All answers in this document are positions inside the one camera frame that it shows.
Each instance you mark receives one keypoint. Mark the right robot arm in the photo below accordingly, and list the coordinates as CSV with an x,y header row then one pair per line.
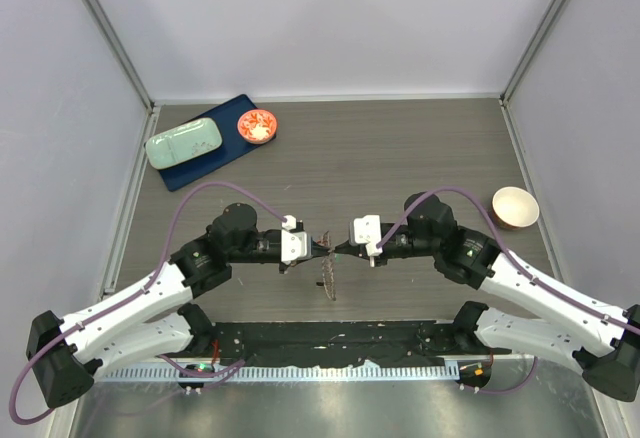
x,y
596,340

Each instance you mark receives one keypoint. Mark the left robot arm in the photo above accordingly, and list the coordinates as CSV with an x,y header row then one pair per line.
x,y
157,315

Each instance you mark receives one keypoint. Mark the metal disc keyring holder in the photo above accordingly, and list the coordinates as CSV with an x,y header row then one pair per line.
x,y
327,268

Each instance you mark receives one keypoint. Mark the dark blue tray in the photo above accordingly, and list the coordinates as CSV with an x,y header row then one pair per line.
x,y
233,147

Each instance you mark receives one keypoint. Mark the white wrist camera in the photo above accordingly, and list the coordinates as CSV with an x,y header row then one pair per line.
x,y
365,236
295,241

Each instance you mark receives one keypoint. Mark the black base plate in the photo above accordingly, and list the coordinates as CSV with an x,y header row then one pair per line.
x,y
388,344

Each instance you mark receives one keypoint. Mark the orange patterned small bowl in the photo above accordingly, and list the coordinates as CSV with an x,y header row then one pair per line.
x,y
257,126

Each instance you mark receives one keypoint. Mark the pale green oblong dish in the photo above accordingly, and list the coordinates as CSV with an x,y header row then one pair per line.
x,y
183,143

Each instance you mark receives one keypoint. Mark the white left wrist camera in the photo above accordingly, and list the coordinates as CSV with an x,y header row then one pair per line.
x,y
295,241

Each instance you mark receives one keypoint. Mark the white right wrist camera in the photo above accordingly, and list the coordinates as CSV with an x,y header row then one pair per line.
x,y
365,236

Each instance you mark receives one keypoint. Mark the white slotted cable duct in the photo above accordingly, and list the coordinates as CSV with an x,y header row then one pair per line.
x,y
160,372

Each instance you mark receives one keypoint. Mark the red cream bowl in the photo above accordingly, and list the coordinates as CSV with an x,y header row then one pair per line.
x,y
514,208

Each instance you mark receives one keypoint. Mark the left aluminium frame post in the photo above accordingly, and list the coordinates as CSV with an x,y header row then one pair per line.
x,y
109,34

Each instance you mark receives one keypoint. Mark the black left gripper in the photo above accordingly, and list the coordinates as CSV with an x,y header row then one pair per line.
x,y
317,249

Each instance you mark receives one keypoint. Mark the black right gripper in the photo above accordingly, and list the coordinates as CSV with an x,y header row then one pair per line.
x,y
347,248

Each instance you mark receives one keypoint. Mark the right aluminium frame post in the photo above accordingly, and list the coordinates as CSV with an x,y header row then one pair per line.
x,y
543,30

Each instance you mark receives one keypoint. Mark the aluminium frame post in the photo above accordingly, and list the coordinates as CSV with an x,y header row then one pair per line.
x,y
543,30
109,34

